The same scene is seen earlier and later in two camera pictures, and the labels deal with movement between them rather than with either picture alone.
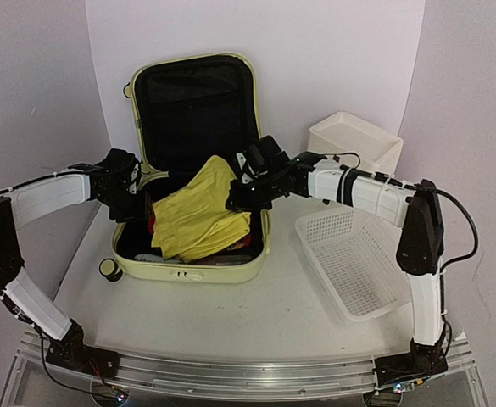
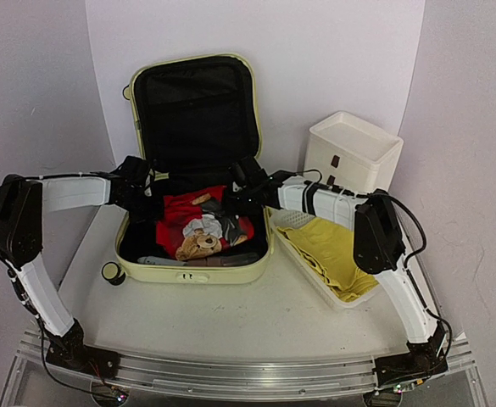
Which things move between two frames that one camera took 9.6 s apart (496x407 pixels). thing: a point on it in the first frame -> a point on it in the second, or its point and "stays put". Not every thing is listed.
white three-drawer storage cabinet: (342, 132) stays put
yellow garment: (197, 221) -> (329, 248)
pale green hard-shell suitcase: (188, 108) stays put
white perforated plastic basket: (353, 258) -> (281, 218)
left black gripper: (142, 211) -> (154, 216)
